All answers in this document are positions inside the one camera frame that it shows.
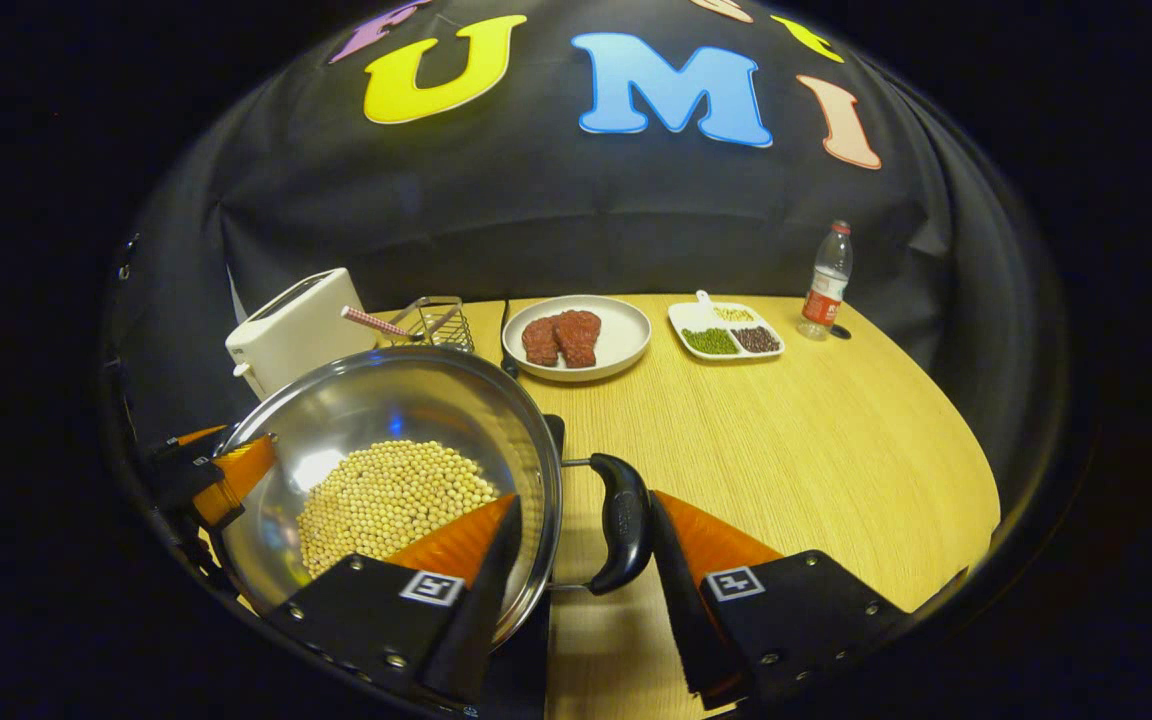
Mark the stainless steel pot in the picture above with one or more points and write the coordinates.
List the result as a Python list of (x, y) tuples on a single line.
[(406, 400)]

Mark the pile of green beans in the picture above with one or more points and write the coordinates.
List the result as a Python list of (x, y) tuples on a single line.
[(709, 342)]

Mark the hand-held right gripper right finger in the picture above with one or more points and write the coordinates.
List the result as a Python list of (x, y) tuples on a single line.
[(681, 600)]

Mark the pile of soybeans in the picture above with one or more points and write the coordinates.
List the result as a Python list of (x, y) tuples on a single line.
[(386, 500)]

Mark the clear plastic water bottle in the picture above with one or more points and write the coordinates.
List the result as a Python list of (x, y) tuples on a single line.
[(824, 290)]

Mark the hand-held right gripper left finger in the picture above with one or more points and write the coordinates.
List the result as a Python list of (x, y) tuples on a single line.
[(481, 620)]

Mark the white toaster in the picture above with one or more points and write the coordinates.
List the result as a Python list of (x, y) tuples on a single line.
[(286, 335)]

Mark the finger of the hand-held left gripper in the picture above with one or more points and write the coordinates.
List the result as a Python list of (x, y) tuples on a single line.
[(201, 436), (241, 470)]

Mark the white round plate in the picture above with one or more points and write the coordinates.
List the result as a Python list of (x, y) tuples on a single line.
[(626, 335)]

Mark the pile of dark red beans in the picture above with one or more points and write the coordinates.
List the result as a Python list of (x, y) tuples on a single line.
[(757, 340)]

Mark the pink striped straw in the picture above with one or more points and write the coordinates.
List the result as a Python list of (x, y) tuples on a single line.
[(376, 322)]

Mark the black backdrop cloth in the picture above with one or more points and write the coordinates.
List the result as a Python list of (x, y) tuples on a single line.
[(536, 210)]

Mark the red meat piece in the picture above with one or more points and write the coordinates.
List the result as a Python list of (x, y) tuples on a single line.
[(539, 342), (578, 338)]

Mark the white divided dish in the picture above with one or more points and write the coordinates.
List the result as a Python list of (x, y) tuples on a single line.
[(688, 315)]

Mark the pile of yellow beans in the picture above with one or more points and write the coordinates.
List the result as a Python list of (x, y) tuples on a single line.
[(734, 314)]

